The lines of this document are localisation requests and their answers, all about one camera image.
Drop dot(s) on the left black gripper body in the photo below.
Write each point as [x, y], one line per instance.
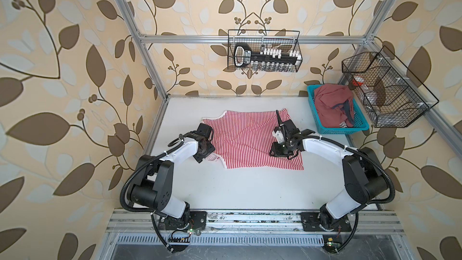
[209, 148]

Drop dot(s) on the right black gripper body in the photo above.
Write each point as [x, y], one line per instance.
[281, 149]

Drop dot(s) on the red white striped tank top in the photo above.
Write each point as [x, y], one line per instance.
[244, 140]

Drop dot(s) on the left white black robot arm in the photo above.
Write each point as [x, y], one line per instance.
[150, 187]

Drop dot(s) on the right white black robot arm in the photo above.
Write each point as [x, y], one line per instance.
[365, 181]

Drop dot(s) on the maroon tank top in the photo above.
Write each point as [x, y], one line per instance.
[334, 106]

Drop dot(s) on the teal plastic basket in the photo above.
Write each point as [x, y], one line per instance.
[360, 122]

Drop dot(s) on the black tool with vials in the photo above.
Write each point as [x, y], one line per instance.
[265, 59]

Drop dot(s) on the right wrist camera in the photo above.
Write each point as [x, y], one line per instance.
[279, 136]

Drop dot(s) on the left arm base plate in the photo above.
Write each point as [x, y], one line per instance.
[195, 220]

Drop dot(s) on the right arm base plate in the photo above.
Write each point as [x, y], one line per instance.
[324, 222]

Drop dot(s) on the black wire basket back wall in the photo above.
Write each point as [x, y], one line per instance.
[283, 39]

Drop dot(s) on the black wire basket wall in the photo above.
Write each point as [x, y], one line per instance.
[283, 39]
[394, 95]

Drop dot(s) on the black wire basket right wall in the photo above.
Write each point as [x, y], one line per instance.
[394, 95]

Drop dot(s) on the aluminium front rail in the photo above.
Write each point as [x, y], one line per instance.
[266, 221]

